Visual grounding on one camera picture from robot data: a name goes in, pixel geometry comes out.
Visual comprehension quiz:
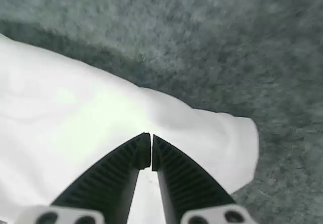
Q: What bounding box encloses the white shirt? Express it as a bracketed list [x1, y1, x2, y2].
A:
[0, 33, 260, 224]

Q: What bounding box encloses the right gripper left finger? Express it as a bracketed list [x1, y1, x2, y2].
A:
[15, 132, 151, 224]

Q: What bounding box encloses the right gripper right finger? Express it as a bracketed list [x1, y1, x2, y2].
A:
[151, 134, 253, 224]

